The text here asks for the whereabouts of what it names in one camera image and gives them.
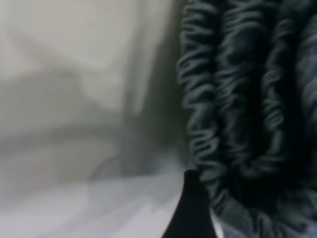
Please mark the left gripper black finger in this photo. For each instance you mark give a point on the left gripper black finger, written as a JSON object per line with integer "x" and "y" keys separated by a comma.
{"x": 192, "y": 213}

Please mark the blue denim children's pants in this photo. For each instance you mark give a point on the blue denim children's pants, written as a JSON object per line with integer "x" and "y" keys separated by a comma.
{"x": 235, "y": 99}

